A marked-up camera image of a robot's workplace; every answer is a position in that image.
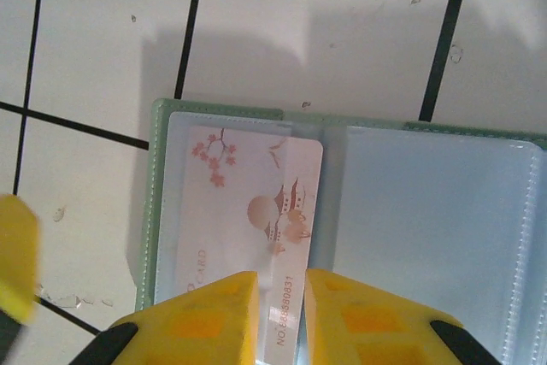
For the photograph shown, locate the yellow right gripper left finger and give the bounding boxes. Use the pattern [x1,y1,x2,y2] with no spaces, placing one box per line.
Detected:
[70,270,262,365]

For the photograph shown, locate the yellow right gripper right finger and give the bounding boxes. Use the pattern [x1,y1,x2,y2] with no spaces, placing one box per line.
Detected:
[305,268,501,365]

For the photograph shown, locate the white card with pink blossoms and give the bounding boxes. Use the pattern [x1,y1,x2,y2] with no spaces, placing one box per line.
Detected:
[173,125,324,365]

